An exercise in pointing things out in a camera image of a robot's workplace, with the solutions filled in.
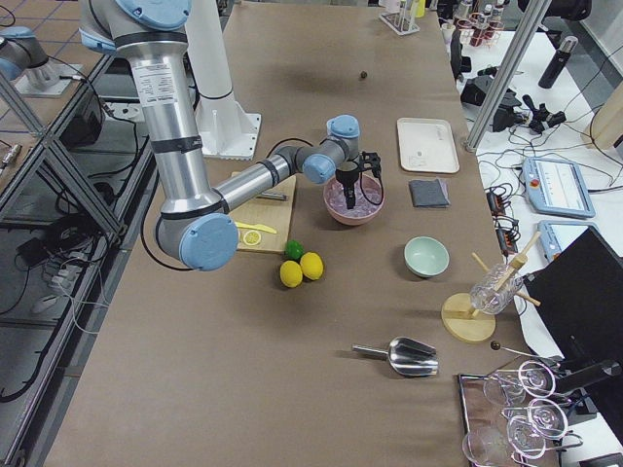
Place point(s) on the yellow plastic knife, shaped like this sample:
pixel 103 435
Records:
pixel 256 227

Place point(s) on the blue teach pendant lower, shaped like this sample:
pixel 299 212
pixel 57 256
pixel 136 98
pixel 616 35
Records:
pixel 556 236

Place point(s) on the wooden cup stand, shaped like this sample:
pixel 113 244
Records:
pixel 466 323

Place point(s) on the yellow lemon left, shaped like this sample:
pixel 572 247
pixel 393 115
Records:
pixel 290 274

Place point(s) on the grey folded cloth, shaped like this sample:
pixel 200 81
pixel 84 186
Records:
pixel 429 193

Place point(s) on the steel rod on board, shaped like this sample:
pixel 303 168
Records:
pixel 273 196

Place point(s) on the metal glass tray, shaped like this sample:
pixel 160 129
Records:
pixel 476 409

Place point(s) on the wooden cutting board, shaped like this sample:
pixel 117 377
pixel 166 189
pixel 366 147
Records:
pixel 275 214

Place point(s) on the wine glass middle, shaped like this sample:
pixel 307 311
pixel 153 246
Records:
pixel 545 416

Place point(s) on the metal scoop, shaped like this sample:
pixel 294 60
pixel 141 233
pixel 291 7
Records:
pixel 407 357

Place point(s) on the copper wire bottle rack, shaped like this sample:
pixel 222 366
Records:
pixel 480 29

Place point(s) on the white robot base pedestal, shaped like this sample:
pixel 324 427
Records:
pixel 226 130

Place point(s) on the wine glass top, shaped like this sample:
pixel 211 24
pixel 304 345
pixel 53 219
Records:
pixel 511 387

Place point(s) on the yellow lemon right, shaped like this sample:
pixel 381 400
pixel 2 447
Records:
pixel 311 265

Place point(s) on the white tube rack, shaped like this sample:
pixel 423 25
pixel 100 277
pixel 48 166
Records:
pixel 400 16

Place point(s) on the yellow lemon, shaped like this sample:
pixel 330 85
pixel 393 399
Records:
pixel 290 274
pixel 311 265

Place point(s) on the aluminium frame post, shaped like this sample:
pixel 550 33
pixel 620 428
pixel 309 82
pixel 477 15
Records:
pixel 532 18

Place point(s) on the blue teach pendant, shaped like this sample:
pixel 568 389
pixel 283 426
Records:
pixel 557 188
pixel 556 236

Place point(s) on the pink bowl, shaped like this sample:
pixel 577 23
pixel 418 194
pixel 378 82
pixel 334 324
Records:
pixel 369 199

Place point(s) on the cream rabbit tray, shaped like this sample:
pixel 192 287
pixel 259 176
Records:
pixel 427 145

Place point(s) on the wine glass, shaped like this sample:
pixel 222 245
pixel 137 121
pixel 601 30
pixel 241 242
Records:
pixel 511 387
pixel 545 416
pixel 491 445

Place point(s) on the black thermos bottle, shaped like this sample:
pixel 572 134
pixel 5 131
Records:
pixel 557 62

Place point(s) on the blue teach pendant upper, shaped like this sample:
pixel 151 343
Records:
pixel 557 188

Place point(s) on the green lime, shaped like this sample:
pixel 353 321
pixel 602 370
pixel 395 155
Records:
pixel 294 250

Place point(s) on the mint green bowl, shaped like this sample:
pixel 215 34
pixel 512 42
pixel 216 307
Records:
pixel 425 256

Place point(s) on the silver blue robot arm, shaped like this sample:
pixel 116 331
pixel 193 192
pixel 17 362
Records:
pixel 176 54

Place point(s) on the black laptop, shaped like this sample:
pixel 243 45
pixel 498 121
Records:
pixel 580 294

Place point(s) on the clear glass on stand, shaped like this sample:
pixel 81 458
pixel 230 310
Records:
pixel 496 289

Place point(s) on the lemon half inner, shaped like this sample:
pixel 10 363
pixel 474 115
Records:
pixel 252 238

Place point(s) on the wine glass bottom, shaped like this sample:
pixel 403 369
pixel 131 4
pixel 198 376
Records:
pixel 491 445

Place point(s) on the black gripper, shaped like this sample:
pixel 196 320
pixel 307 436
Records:
pixel 347 177

